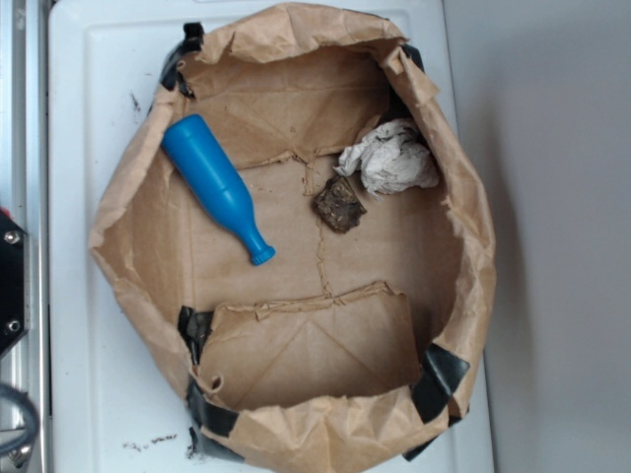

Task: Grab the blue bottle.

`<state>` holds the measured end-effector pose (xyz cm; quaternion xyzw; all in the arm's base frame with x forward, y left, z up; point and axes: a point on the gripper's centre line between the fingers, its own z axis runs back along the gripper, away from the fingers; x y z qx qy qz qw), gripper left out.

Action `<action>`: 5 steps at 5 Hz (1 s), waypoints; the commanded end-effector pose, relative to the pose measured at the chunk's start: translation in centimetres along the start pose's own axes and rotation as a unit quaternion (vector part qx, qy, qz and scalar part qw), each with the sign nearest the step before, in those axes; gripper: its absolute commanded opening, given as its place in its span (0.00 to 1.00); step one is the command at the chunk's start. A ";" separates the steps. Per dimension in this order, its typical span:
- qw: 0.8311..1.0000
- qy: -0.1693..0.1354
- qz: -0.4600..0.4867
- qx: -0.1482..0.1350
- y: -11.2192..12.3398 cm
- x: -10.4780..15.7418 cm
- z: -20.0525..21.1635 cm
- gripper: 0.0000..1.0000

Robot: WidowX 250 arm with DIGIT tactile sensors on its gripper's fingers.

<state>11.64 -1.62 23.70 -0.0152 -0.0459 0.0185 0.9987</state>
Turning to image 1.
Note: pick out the crumpled white paper tissue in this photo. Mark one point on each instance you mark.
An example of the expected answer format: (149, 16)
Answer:
(390, 159)

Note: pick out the brown paper bag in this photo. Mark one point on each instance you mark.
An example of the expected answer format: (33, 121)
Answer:
(342, 351)

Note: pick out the dark brown dirt clump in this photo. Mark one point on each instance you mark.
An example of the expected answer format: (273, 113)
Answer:
(339, 206)

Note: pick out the blue plastic bottle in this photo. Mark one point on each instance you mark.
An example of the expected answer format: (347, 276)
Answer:
(215, 182)

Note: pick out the white plastic tray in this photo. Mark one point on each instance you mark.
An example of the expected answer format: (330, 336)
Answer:
(112, 410)

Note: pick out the aluminium frame rail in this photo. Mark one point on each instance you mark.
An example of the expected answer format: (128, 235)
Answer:
(24, 29)

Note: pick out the black metal bracket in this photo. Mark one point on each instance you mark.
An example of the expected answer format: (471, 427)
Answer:
(15, 319)

